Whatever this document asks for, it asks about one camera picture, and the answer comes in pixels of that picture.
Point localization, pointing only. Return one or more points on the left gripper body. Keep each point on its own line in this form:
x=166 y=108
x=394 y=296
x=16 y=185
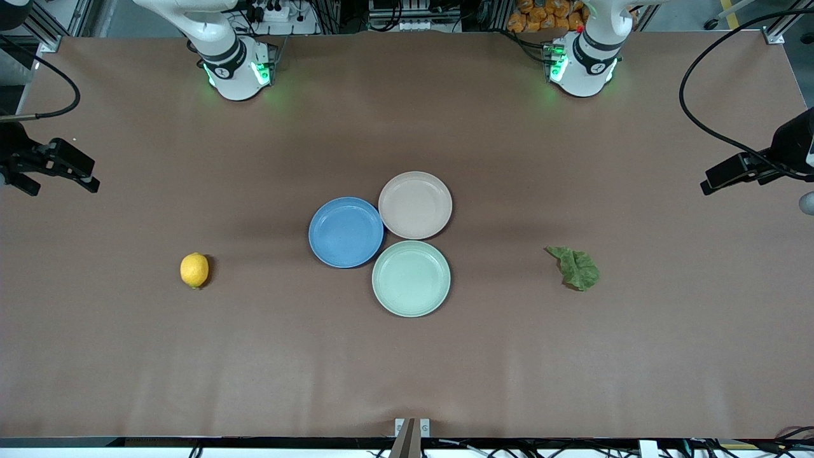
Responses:
x=788 y=147

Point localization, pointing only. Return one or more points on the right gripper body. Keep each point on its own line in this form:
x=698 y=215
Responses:
x=14 y=152

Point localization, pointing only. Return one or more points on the yellow lemon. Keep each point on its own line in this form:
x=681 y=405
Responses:
x=194 y=270

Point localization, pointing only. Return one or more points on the green lettuce leaf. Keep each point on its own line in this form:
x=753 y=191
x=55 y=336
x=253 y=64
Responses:
x=577 y=268

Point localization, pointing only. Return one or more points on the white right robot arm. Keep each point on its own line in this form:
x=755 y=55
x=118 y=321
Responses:
x=232 y=70

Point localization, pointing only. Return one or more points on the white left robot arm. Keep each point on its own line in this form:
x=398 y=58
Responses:
x=585 y=70

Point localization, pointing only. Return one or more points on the bag of oranges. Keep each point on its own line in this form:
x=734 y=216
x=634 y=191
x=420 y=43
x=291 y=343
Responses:
x=540 y=16

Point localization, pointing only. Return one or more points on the white power strip with plugs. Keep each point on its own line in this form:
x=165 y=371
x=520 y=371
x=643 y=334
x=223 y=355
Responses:
x=292 y=25

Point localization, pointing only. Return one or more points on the blue plate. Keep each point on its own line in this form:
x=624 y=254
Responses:
x=345 y=232

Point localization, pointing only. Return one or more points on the beige plate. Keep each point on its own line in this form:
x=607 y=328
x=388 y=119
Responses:
x=415 y=205

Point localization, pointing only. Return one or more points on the pale green plate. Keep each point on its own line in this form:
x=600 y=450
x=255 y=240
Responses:
x=411 y=278

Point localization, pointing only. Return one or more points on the white socket strip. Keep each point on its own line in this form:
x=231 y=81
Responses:
x=416 y=25

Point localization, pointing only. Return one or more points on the brown table cover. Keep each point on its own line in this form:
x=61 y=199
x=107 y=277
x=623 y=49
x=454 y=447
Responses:
x=407 y=369

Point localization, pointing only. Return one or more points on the silver corner bracket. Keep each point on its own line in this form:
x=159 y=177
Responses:
x=774 y=36
x=49 y=43

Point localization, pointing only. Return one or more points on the aluminium frame profile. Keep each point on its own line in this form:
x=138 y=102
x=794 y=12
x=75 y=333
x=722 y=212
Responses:
x=76 y=16
x=795 y=16

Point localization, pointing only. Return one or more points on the silver mounting bracket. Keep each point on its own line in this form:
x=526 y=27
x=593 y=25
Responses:
x=425 y=427

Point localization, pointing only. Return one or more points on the grey camera pole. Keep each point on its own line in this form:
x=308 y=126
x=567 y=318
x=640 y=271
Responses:
x=407 y=442

